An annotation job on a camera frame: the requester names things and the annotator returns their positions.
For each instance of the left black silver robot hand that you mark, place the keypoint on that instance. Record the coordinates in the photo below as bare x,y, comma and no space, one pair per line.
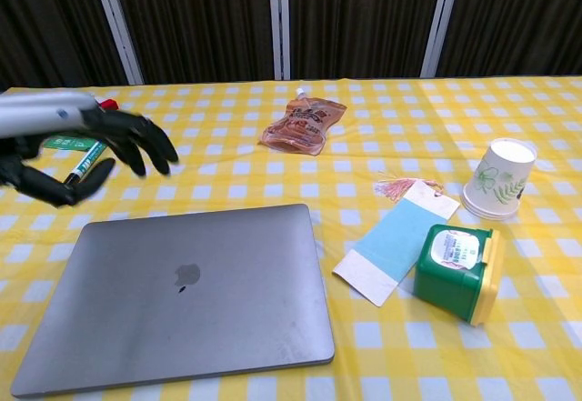
41,112

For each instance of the grey laptop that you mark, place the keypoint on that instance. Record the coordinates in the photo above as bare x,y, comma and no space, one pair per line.
204,310

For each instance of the green sachet packet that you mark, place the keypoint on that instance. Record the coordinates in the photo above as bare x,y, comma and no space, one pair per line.
68,143

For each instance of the green white marker pen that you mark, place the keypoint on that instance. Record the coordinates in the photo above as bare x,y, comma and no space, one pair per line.
86,161

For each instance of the red white small box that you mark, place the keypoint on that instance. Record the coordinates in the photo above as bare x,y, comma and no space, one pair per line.
109,104

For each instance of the black folding partition screen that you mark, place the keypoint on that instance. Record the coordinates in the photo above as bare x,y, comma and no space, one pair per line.
204,19

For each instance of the brown spouted drink pouch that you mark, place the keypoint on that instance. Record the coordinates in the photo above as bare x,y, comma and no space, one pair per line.
302,126

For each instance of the blue white bookmark pink tassel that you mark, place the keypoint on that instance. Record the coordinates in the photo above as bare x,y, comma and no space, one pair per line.
395,242

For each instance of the green yellow lidded container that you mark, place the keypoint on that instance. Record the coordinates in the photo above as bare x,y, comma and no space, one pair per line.
454,278

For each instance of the yellow white checkered tablecloth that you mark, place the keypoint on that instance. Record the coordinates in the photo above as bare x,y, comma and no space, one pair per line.
409,364

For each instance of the white paper cup green print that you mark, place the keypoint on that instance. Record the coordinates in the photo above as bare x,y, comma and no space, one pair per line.
500,178

